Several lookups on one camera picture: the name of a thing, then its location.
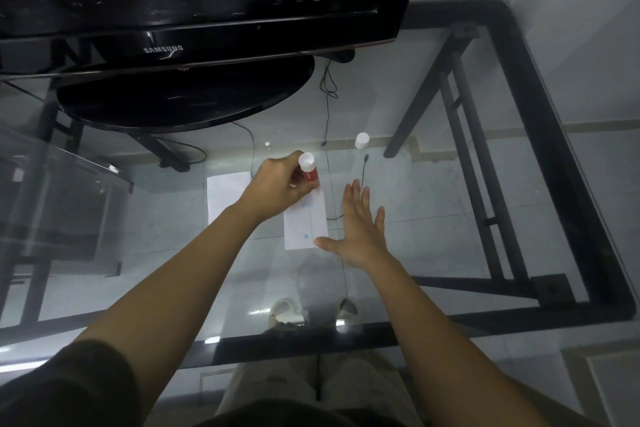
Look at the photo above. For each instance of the person's right hand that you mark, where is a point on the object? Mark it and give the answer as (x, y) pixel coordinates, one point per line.
(357, 236)

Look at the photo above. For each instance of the plain white paper sheet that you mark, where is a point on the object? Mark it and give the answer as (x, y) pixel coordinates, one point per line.
(225, 194)

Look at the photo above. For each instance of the person's right middle finger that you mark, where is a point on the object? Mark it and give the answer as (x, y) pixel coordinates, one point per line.
(357, 199)

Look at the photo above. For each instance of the person's left forearm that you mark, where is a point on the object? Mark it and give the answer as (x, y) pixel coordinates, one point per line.
(175, 281)

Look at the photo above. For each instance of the black flat screen television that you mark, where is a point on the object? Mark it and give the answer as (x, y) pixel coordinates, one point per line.
(200, 1)

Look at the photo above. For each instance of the white sandal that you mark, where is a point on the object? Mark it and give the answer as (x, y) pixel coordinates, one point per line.
(348, 309)
(284, 311)

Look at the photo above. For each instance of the red and white glue stick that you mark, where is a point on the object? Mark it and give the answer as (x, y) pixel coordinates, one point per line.
(309, 170)

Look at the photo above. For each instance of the person's right little finger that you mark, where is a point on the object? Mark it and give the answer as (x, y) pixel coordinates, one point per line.
(379, 221)

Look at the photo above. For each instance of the glass side shelf unit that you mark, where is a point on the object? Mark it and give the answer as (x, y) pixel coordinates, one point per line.
(55, 201)

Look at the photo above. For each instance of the person's left fingers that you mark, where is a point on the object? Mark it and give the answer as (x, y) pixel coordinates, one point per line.
(295, 166)

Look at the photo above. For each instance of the glass table with black frame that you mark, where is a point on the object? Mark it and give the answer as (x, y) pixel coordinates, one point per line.
(550, 141)

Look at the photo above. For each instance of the white paper sheet with dots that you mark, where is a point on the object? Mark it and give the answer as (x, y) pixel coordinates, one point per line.
(306, 226)

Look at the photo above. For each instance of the white right sandal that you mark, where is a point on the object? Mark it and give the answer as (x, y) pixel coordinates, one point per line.
(348, 309)

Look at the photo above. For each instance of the person's right forearm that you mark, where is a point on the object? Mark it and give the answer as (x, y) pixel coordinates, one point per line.
(440, 341)

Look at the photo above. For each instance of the white glue stick cap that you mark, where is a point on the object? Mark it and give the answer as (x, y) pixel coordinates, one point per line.
(361, 140)

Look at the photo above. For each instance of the beige shorts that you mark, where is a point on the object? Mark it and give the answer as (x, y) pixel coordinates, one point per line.
(320, 386)

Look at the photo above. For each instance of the person's right thumb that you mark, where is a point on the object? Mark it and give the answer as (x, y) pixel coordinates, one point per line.
(327, 243)

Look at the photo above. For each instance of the black shirt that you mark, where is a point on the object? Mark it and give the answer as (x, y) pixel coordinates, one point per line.
(65, 386)

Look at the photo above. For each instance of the white left sandal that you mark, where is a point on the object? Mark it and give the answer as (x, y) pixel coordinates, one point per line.
(284, 311)

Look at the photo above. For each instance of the person's left hand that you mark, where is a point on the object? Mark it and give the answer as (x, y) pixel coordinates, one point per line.
(272, 189)

